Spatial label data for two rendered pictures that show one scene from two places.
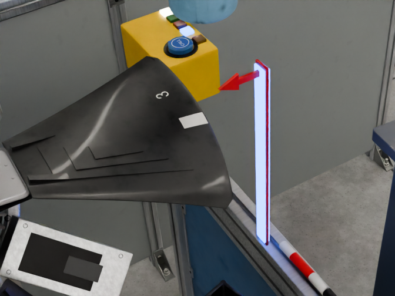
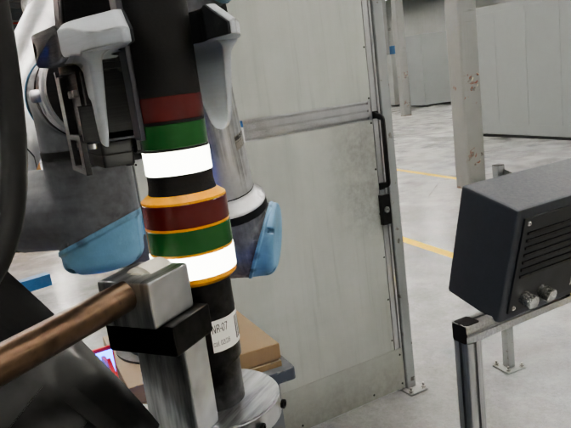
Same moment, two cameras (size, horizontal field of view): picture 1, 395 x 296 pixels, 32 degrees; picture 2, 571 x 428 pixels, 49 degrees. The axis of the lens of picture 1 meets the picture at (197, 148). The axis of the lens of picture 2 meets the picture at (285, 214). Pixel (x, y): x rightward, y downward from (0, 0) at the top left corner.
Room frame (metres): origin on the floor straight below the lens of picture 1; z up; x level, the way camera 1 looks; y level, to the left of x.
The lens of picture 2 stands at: (0.50, 0.54, 1.44)
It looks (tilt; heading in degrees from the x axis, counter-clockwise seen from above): 12 degrees down; 269
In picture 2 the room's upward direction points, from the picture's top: 7 degrees counter-clockwise
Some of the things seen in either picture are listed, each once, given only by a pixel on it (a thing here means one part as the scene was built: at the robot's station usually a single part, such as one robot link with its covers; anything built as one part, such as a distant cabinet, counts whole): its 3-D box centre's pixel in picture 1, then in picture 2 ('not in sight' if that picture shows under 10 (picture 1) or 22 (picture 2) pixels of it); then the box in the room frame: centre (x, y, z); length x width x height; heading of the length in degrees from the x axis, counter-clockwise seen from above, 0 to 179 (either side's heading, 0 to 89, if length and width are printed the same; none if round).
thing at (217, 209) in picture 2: not in sight; (185, 209); (0.54, 0.22, 1.39); 0.04 x 0.04 x 0.01
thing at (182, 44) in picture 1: (180, 46); not in sight; (0.93, 0.01, 1.08); 0.04 x 0.04 x 0.02
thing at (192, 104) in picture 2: not in sight; (168, 108); (0.54, 0.22, 1.44); 0.03 x 0.03 x 0.01
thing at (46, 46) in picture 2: not in sight; (80, 50); (0.59, 0.19, 1.47); 0.09 x 0.05 x 0.02; 105
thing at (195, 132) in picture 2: not in sight; (172, 133); (0.54, 0.22, 1.42); 0.03 x 0.03 x 0.01
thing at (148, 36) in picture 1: (170, 61); not in sight; (0.97, 0.03, 1.02); 0.16 x 0.10 x 0.11; 26
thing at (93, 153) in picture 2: not in sight; (115, 94); (0.59, 0.12, 1.45); 0.12 x 0.08 x 0.09; 114
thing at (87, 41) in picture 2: not in sight; (100, 84); (0.57, 0.23, 1.45); 0.09 x 0.03 x 0.06; 105
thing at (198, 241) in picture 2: not in sight; (189, 233); (0.54, 0.22, 1.37); 0.04 x 0.04 x 0.01
